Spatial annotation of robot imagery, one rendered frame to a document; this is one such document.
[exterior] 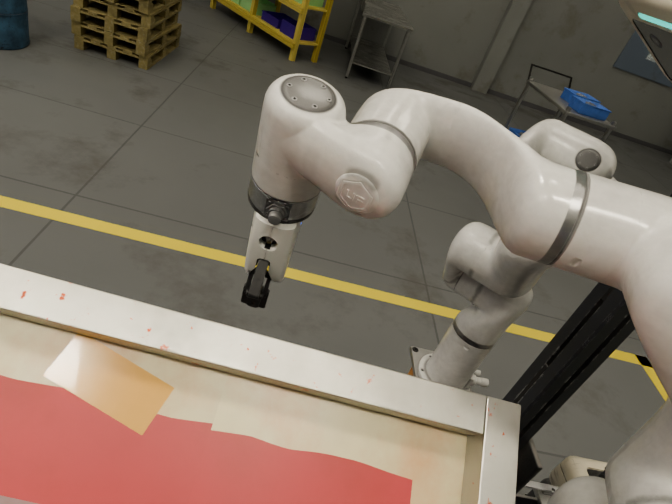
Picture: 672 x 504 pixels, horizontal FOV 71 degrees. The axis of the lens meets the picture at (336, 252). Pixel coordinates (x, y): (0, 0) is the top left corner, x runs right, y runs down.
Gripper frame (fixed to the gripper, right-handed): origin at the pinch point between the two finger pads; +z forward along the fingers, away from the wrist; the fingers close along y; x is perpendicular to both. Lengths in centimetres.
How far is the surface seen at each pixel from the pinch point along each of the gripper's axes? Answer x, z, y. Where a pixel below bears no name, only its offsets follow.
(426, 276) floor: -108, 210, 177
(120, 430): 7.7, -5.8, -24.8
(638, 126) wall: -616, 383, 846
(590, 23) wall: -413, 250, 874
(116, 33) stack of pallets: 217, 246, 394
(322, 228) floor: -26, 216, 198
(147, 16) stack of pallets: 189, 223, 404
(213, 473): -1.4, -5.4, -26.4
